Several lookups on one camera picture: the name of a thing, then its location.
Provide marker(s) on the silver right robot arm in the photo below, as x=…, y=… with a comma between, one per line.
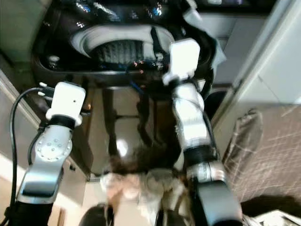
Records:
x=193, y=122

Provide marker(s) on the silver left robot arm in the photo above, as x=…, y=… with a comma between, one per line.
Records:
x=51, y=150

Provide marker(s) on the black top-loading washing machine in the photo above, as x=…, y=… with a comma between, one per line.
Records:
x=113, y=14

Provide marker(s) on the white-rimmed washer drum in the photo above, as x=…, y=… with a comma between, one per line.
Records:
x=113, y=41

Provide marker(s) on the dark brown fuzzy garment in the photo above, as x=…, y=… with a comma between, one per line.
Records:
x=143, y=157

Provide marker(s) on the white door panel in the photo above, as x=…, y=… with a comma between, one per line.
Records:
x=263, y=61

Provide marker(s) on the black robot leg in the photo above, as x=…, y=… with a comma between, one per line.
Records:
x=94, y=217

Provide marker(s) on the brown woven laundry basket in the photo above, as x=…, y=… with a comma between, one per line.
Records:
x=263, y=150

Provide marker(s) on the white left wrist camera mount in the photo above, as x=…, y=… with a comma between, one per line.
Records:
x=68, y=100

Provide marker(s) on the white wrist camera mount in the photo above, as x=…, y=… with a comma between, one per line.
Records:
x=183, y=59
x=68, y=100

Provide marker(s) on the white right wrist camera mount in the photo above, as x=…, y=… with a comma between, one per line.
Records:
x=183, y=59

